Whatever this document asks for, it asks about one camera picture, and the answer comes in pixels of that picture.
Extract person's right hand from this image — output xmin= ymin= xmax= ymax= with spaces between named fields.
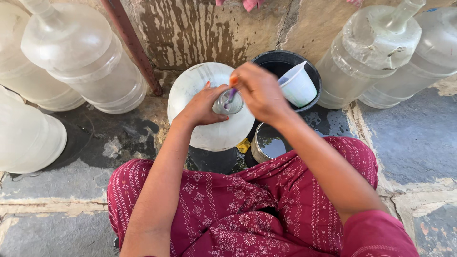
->
xmin=229 ymin=62 xmax=294 ymax=124

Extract pink cloth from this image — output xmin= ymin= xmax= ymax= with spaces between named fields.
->
xmin=216 ymin=0 xmax=265 ymax=13

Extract purple orange brush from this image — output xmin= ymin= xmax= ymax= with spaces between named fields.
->
xmin=223 ymin=74 xmax=239 ymax=110

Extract large clear water jug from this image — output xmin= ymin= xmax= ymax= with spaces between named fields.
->
xmin=19 ymin=0 xmax=148 ymax=115
xmin=0 ymin=0 xmax=86 ymax=112
xmin=316 ymin=0 xmax=427 ymax=110
xmin=167 ymin=62 xmax=256 ymax=152
xmin=0 ymin=85 xmax=68 ymax=175
xmin=358 ymin=6 xmax=457 ymax=109

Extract white plastic mug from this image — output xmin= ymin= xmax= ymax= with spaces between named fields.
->
xmin=278 ymin=61 xmax=318 ymax=108

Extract yellow scrub sponge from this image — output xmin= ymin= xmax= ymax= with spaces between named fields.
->
xmin=236 ymin=138 xmax=252 ymax=154

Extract maroon printed trousers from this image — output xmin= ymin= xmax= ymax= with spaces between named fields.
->
xmin=107 ymin=136 xmax=379 ymax=257

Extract black plastic bucket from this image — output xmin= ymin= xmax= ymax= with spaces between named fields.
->
xmin=250 ymin=50 xmax=323 ymax=113

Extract rusty brown metal pipe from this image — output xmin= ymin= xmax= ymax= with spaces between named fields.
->
xmin=100 ymin=0 xmax=165 ymax=97

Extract steel pot with water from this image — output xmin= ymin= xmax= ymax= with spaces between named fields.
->
xmin=251 ymin=122 xmax=293 ymax=164

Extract person's left hand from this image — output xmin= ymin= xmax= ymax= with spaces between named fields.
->
xmin=174 ymin=81 xmax=232 ymax=128

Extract maroon sleeve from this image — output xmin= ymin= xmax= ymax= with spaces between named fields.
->
xmin=339 ymin=210 xmax=420 ymax=257

